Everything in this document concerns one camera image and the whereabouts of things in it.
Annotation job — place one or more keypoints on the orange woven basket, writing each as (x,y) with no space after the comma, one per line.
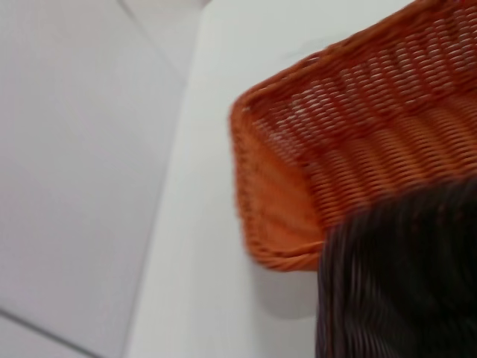
(357,123)

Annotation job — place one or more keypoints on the dark brown woven basket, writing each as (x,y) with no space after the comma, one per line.
(402,283)

